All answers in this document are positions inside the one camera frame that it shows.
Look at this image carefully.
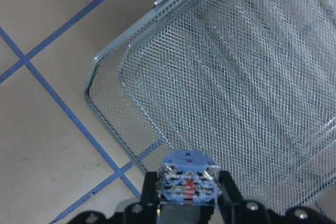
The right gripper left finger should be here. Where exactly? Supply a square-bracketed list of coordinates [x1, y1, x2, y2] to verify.
[69, 172, 159, 223]

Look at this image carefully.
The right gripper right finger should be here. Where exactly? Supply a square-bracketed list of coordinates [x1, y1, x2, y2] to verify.
[217, 170, 333, 224]

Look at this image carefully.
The red emergency stop button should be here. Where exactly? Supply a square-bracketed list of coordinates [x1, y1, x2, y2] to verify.
[156, 150, 221, 224]

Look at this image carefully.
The silver wire mesh shelf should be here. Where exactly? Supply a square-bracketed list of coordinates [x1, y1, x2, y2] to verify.
[85, 0, 335, 219]

